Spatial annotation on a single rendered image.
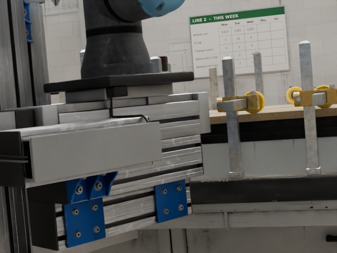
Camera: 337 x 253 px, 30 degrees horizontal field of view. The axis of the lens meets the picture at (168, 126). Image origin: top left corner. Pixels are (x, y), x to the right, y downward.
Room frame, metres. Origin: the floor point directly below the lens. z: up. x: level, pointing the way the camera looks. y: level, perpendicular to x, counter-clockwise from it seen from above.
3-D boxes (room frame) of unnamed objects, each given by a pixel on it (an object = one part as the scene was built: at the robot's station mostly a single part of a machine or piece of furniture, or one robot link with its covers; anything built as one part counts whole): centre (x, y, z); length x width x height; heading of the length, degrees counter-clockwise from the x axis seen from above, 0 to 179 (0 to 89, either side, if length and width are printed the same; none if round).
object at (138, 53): (1.30, 0.10, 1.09); 0.15 x 0.15 x 0.10
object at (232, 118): (2.08, -0.21, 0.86); 0.03 x 0.03 x 0.48; 74
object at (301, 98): (2.00, -0.48, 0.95); 0.13 x 0.06 x 0.05; 74
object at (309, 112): (2.01, -0.45, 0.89); 0.03 x 0.03 x 0.48; 74
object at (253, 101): (2.07, -0.24, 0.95); 0.13 x 0.06 x 0.05; 74
